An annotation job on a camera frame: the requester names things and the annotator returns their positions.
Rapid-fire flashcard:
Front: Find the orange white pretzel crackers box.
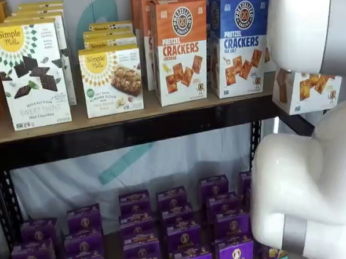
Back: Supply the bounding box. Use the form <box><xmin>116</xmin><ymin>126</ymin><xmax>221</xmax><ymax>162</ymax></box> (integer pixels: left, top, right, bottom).
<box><xmin>130</xmin><ymin>0</ymin><xmax>187</xmax><ymax>48</ymax></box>
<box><xmin>149</xmin><ymin>0</ymin><xmax>212</xmax><ymax>107</ymax></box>
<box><xmin>141</xmin><ymin>0</ymin><xmax>194</xmax><ymax>93</ymax></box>

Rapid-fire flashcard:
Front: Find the wooden shelf board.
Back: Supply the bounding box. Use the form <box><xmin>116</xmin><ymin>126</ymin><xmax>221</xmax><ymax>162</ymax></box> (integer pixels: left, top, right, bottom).
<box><xmin>0</xmin><ymin>70</ymin><xmax>279</xmax><ymax>145</ymax></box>

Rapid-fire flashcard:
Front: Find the Simple Mills almond bars box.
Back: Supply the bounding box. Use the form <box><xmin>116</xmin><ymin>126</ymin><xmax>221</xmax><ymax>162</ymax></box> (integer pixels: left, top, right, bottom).
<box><xmin>88</xmin><ymin>20</ymin><xmax>134</xmax><ymax>35</ymax></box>
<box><xmin>83</xmin><ymin>35</ymin><xmax>138</xmax><ymax>52</ymax></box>
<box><xmin>82</xmin><ymin>28</ymin><xmax>136</xmax><ymax>42</ymax></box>
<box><xmin>78</xmin><ymin>43</ymin><xmax>145</xmax><ymax>120</ymax></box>

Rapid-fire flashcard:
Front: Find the Simple Mills sweet thins box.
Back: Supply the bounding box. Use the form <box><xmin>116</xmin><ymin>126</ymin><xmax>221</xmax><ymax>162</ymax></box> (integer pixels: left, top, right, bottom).
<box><xmin>18</xmin><ymin>0</ymin><xmax>65</xmax><ymax>12</ymax></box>
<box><xmin>0</xmin><ymin>16</ymin><xmax>73</xmax><ymax>132</ymax></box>
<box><xmin>3</xmin><ymin>10</ymin><xmax>78</xmax><ymax>110</ymax></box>
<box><xmin>11</xmin><ymin>6</ymin><xmax>66</xmax><ymax>19</ymax></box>

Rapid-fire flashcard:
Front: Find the white LED light strip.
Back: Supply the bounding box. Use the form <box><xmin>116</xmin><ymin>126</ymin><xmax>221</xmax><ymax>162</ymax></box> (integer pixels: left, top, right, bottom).
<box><xmin>272</xmin><ymin>116</ymin><xmax>281</xmax><ymax>136</ymax></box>

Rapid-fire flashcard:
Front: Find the white backdrop sheet teal print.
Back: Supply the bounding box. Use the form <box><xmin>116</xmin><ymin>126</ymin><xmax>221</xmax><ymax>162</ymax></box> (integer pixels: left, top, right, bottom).
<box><xmin>0</xmin><ymin>0</ymin><xmax>323</xmax><ymax>240</ymax></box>

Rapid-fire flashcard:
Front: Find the black metal shelf frame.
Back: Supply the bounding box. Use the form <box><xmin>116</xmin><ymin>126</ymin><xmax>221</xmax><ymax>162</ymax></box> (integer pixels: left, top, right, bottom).
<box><xmin>0</xmin><ymin>92</ymin><xmax>324</xmax><ymax>254</ymax></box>

